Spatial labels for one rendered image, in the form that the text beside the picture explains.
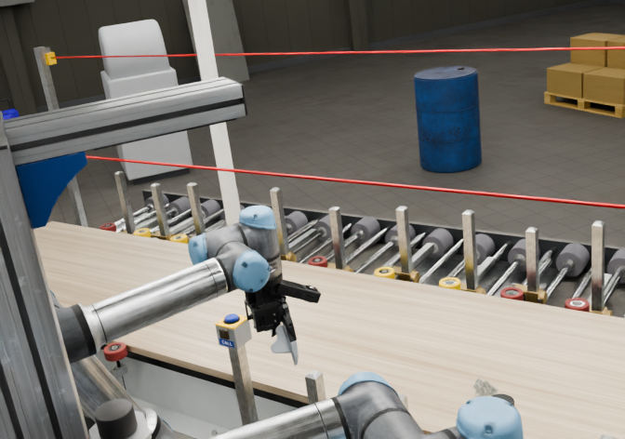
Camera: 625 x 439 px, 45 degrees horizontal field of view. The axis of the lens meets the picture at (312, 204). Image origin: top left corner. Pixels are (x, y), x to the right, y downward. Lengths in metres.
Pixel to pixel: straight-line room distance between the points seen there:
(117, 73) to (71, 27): 4.83
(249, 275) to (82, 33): 11.07
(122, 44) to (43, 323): 6.70
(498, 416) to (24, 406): 0.59
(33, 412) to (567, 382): 1.66
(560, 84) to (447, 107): 2.42
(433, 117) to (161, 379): 4.44
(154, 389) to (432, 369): 1.08
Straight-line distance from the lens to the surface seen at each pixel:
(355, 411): 1.00
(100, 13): 12.44
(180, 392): 2.86
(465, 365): 2.44
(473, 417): 0.94
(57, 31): 12.38
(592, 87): 8.59
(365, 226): 3.66
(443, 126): 6.79
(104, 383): 1.61
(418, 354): 2.51
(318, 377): 2.07
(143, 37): 7.69
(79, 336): 1.40
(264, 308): 1.69
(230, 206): 3.35
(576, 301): 2.78
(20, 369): 1.05
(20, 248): 0.99
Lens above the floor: 2.22
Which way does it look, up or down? 20 degrees down
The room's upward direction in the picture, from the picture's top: 7 degrees counter-clockwise
